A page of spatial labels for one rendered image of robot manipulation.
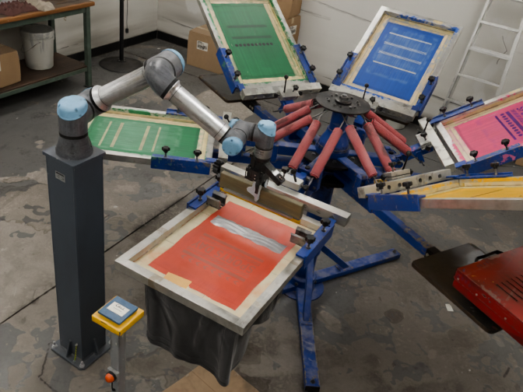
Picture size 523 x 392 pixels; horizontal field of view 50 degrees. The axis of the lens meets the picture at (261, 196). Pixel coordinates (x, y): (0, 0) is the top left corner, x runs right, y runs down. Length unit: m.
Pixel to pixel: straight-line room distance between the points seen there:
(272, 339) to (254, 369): 0.25
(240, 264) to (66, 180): 0.82
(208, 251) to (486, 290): 1.10
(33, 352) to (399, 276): 2.39
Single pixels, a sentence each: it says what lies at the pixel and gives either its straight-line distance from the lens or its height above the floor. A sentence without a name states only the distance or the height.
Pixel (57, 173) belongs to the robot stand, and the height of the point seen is 1.12.
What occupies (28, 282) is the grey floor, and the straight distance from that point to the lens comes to 3.68.
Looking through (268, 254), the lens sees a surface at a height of 0.96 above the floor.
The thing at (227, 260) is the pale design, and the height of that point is 0.96.
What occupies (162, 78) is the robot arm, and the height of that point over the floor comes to 1.62.
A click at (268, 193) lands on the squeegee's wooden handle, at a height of 1.16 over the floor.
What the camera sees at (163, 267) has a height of 0.96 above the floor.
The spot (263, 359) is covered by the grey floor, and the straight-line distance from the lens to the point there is 3.24.
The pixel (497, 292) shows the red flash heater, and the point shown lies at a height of 1.10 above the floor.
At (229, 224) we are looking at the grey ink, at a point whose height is 0.96.
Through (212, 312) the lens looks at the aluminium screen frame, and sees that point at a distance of 2.04.
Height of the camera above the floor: 2.41
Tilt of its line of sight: 32 degrees down
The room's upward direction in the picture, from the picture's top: 9 degrees clockwise
